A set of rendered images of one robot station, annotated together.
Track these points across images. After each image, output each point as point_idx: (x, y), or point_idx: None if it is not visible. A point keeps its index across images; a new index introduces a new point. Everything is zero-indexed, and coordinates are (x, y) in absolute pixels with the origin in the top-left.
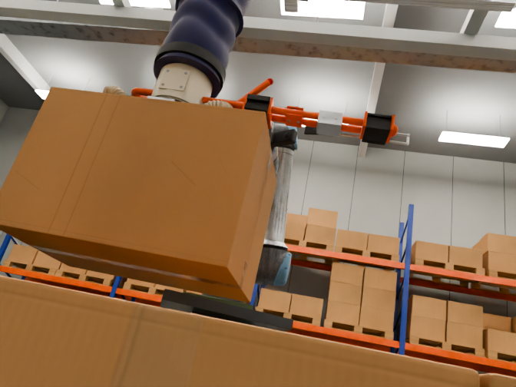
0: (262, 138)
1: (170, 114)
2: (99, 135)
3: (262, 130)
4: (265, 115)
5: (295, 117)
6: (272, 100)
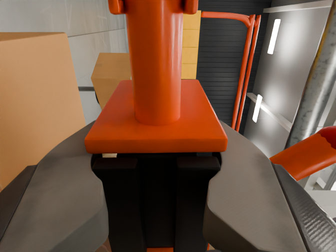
0: (7, 33)
1: None
2: None
3: (27, 32)
4: (58, 32)
5: None
6: (187, 79)
